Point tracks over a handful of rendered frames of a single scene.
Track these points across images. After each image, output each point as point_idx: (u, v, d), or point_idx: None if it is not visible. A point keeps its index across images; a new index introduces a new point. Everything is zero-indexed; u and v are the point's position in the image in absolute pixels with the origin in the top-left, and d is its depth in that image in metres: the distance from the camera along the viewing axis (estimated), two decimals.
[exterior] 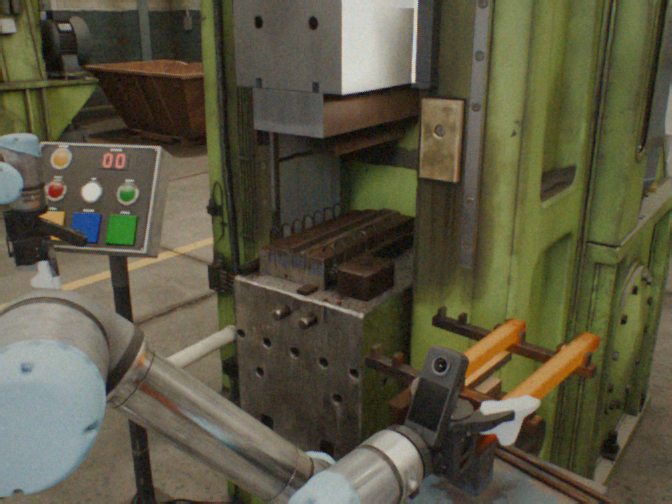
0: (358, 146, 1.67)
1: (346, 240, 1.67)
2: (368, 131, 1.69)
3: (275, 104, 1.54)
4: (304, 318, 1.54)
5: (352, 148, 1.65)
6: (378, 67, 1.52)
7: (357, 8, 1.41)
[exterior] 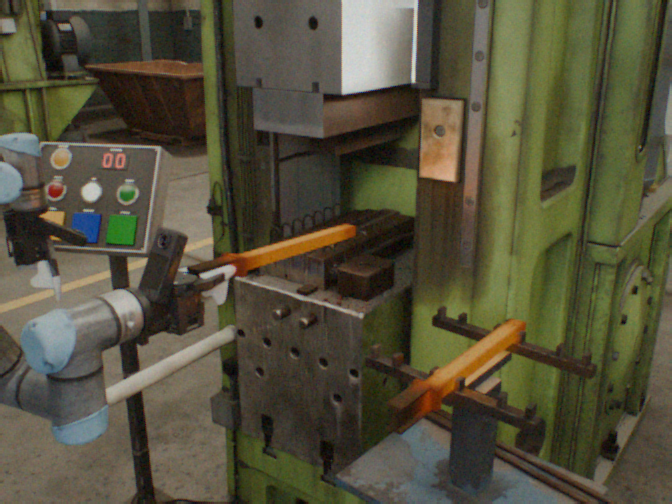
0: (358, 146, 1.67)
1: (346, 240, 1.67)
2: (368, 131, 1.69)
3: (275, 104, 1.54)
4: (304, 318, 1.54)
5: (352, 148, 1.65)
6: (378, 67, 1.52)
7: (357, 8, 1.41)
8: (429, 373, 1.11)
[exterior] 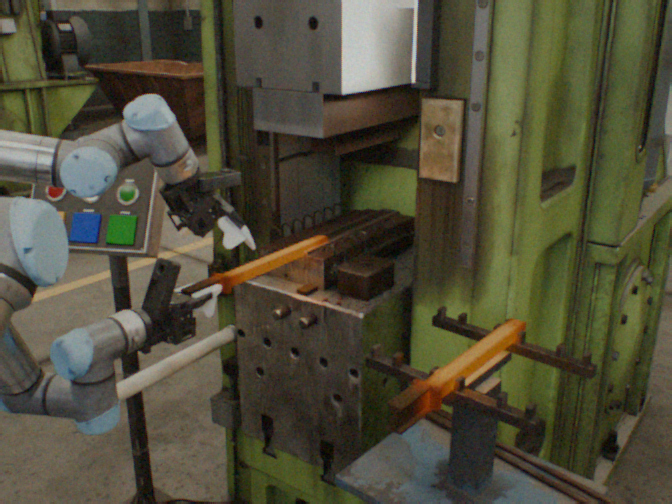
0: (358, 146, 1.67)
1: (346, 240, 1.67)
2: (368, 131, 1.69)
3: (275, 104, 1.54)
4: (304, 318, 1.54)
5: (352, 148, 1.65)
6: (378, 67, 1.52)
7: (357, 8, 1.41)
8: (429, 373, 1.11)
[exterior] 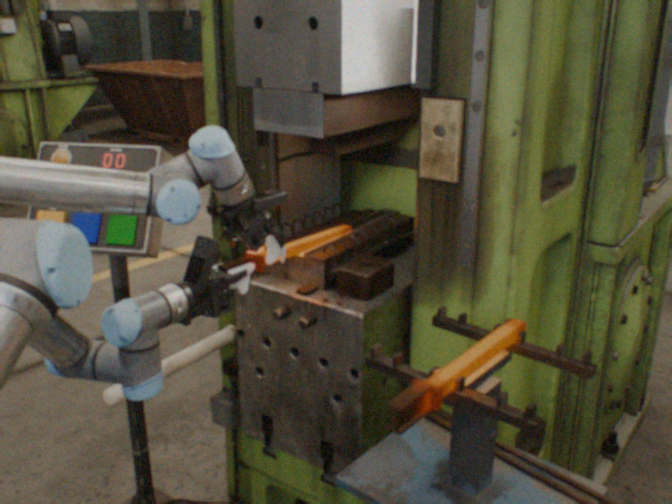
0: (358, 146, 1.67)
1: (346, 240, 1.67)
2: (368, 131, 1.69)
3: (275, 104, 1.54)
4: (304, 318, 1.54)
5: (352, 148, 1.65)
6: (378, 67, 1.52)
7: (357, 8, 1.41)
8: (429, 373, 1.11)
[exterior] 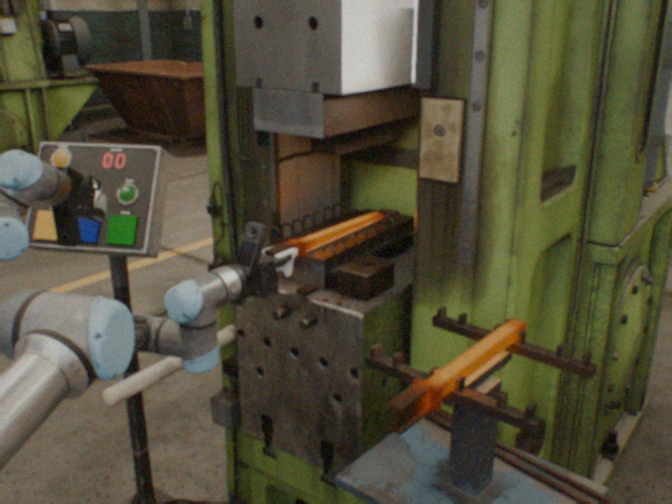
0: (358, 146, 1.67)
1: (346, 240, 1.67)
2: (368, 131, 1.69)
3: (275, 104, 1.54)
4: (304, 318, 1.54)
5: (352, 148, 1.65)
6: (378, 67, 1.52)
7: (357, 8, 1.41)
8: (429, 373, 1.11)
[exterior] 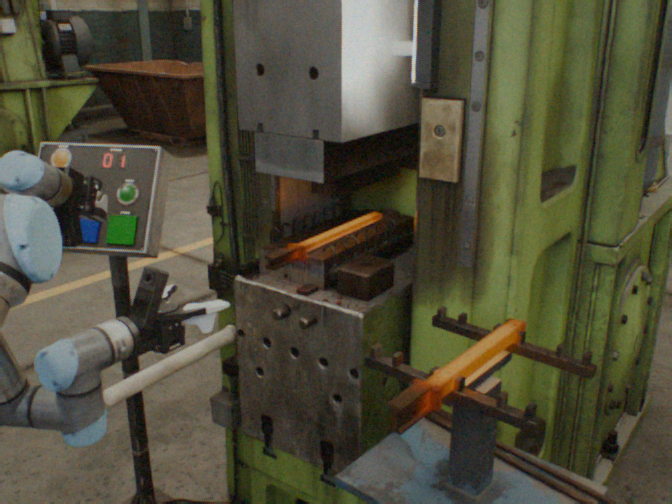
0: (358, 186, 1.70)
1: (346, 240, 1.67)
2: (367, 171, 1.73)
3: (276, 148, 1.57)
4: (304, 318, 1.54)
5: (352, 188, 1.69)
6: (377, 113, 1.55)
7: (356, 58, 1.44)
8: (429, 373, 1.11)
